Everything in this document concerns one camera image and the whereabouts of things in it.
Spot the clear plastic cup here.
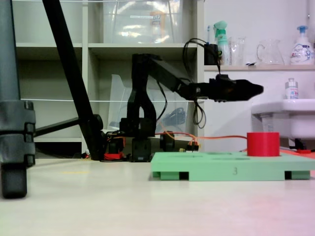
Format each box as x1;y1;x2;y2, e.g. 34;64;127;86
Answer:
228;36;247;66

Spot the black tripod leg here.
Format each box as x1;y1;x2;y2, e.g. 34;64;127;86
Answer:
41;0;104;162

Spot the red cylinder block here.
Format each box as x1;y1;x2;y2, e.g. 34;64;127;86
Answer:
246;132;281;157

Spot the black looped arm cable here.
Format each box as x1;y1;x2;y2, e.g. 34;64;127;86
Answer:
183;37;210;83

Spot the black tripod brace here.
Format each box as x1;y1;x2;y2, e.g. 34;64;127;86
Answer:
33;117;81;138

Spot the clear plastic storage box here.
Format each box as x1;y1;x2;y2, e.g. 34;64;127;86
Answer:
102;0;184;45

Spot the green spray bottle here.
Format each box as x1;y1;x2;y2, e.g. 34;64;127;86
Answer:
213;20;231;66

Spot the white foam soap bottle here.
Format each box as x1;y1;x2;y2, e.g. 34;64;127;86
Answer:
289;25;315;65

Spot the thin orange wire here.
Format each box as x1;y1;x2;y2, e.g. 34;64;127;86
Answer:
155;122;248;148

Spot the grey notched tripod leg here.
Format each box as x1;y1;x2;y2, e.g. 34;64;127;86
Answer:
0;0;36;200

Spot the white sink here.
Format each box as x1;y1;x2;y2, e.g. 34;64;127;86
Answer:
251;98;315;144

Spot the green shape sorter board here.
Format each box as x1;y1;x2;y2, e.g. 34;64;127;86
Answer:
150;150;315;182

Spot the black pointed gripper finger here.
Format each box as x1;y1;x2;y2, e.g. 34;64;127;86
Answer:
236;79;265;102

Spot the grey shelf unit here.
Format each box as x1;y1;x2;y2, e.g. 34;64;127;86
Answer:
11;0;205;154

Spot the clear glass pitcher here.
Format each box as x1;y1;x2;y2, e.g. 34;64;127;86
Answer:
256;39;285;66

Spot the red table clamp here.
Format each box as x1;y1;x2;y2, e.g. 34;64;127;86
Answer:
102;151;126;162

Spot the small clear sanitizer bottle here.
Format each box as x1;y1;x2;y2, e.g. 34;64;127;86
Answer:
284;78;299;100

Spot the black cup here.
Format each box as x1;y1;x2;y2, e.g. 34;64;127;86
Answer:
204;43;220;66

